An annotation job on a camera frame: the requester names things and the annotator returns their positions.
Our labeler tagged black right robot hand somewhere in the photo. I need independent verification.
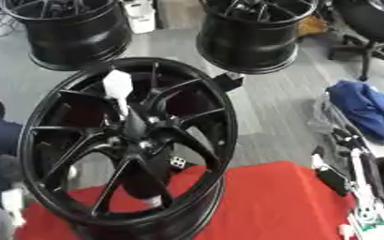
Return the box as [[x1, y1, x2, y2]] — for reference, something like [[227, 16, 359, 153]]
[[308, 126, 384, 205]]

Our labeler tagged black wheel rim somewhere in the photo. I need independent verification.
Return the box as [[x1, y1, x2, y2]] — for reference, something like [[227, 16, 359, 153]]
[[0, 0, 135, 72], [195, 0, 320, 76]]

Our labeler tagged white pin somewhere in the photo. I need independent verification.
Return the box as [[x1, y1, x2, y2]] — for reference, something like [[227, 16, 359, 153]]
[[100, 69, 135, 121]]

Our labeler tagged black spoked wheel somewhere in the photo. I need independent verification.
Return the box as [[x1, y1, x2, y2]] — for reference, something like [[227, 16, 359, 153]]
[[16, 56, 240, 240]]

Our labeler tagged clear plastic bag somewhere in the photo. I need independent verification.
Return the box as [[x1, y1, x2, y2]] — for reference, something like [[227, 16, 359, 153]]
[[306, 92, 362, 139]]

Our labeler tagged blue cloth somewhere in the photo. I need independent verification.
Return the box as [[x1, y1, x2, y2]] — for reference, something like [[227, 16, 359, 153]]
[[324, 80, 384, 143]]

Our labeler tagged black block with white top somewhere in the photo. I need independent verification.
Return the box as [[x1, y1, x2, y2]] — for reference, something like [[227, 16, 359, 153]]
[[210, 71, 246, 93]]

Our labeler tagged black office chair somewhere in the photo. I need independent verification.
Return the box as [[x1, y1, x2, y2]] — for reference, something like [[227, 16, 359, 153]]
[[326, 0, 384, 83]]

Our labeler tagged white box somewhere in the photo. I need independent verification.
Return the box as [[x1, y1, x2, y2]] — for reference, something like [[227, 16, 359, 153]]
[[121, 0, 158, 35]]

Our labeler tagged black stand post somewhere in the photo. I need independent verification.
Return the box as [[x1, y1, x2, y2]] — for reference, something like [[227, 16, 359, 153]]
[[120, 153, 176, 210]]

